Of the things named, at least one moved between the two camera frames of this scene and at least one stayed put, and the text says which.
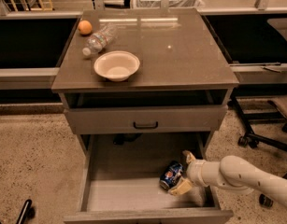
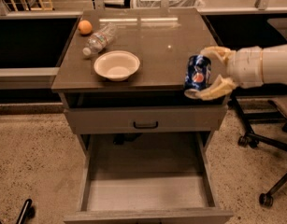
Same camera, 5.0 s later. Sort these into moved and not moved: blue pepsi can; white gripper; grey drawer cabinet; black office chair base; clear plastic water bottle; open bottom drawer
Moved: white gripper; blue pepsi can
Not moved: black office chair base; clear plastic water bottle; open bottom drawer; grey drawer cabinet
